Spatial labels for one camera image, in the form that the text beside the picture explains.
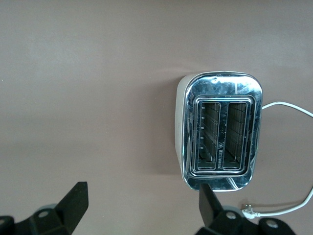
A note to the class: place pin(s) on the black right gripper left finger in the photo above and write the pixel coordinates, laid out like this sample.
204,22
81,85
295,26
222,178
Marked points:
71,208

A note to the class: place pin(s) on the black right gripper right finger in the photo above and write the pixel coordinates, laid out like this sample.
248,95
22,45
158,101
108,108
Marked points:
210,213

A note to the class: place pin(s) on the cream and chrome toaster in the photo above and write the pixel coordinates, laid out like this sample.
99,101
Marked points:
220,85

